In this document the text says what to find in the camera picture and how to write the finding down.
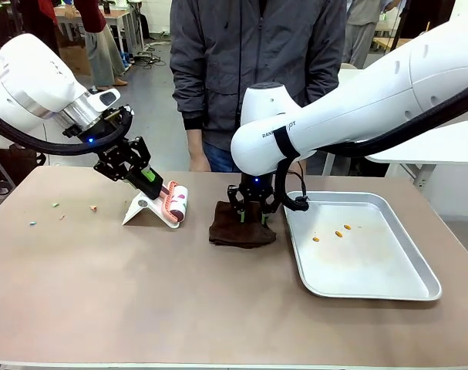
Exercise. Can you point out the person in grey jacket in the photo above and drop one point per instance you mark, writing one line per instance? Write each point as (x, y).
(256, 46)

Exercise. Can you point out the person's right hand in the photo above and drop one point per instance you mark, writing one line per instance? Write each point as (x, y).
(199, 154)

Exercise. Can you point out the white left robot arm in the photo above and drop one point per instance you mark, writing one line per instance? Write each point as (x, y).
(25, 77)

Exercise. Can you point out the silver metal tray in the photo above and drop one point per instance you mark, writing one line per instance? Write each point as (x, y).
(372, 270)

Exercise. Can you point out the bystander in grey clothes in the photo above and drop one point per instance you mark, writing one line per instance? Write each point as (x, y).
(362, 34)

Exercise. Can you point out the black frame beside table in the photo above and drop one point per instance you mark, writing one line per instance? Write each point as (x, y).
(14, 162)

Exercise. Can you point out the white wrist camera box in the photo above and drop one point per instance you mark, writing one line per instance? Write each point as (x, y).
(102, 98)

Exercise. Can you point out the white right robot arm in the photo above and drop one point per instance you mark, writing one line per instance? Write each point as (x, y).
(353, 115)

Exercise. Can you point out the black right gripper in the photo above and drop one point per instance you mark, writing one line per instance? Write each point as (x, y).
(256, 187)

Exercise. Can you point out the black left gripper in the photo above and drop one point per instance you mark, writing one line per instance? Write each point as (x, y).
(102, 135)

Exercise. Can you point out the person's right forearm grey sleeve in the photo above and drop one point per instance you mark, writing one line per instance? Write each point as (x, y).
(185, 100)

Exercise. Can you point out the bystander in red top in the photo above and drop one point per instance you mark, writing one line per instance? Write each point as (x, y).
(98, 46)

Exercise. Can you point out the brown cardboard box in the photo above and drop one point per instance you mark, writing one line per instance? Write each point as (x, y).
(75, 59)

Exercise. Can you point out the white lint roller stand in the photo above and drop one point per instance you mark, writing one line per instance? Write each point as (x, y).
(135, 214)

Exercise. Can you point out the wooden background table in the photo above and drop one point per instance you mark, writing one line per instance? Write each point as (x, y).
(120, 23)

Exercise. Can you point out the white side table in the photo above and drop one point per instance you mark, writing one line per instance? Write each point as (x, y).
(442, 146)

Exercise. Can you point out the dark brown cloth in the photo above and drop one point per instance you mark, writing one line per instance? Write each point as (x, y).
(233, 231)

